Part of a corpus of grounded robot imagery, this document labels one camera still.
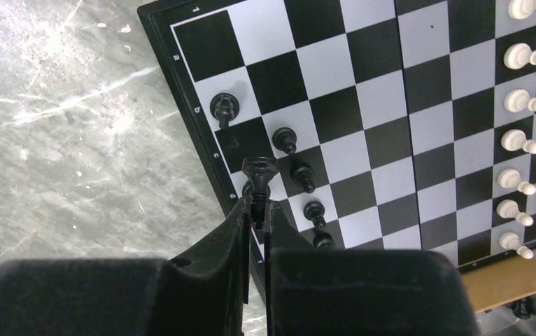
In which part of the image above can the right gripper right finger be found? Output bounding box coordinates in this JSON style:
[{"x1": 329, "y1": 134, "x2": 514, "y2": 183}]
[{"x1": 264, "y1": 201, "x2": 480, "y2": 335}]

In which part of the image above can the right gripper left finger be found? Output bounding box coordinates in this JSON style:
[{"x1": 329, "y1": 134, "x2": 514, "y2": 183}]
[{"x1": 0, "y1": 198, "x2": 251, "y2": 335}]

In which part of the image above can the black pawn second row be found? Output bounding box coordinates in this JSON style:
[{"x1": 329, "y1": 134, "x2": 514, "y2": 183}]
[
  {"x1": 272, "y1": 127, "x2": 297, "y2": 155},
  {"x1": 303, "y1": 200, "x2": 326, "y2": 231},
  {"x1": 290, "y1": 162, "x2": 316, "y2": 194},
  {"x1": 312, "y1": 231, "x2": 336, "y2": 249}
]

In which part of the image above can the black queen piece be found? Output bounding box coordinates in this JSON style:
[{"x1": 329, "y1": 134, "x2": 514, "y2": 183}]
[{"x1": 242, "y1": 155, "x2": 278, "y2": 230}]

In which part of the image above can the black piece corner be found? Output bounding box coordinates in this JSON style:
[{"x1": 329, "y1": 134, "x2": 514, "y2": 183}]
[{"x1": 210, "y1": 92, "x2": 240, "y2": 130}]

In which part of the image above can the black and white chessboard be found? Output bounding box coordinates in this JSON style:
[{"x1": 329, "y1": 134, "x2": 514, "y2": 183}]
[{"x1": 137, "y1": 1, "x2": 536, "y2": 272}]

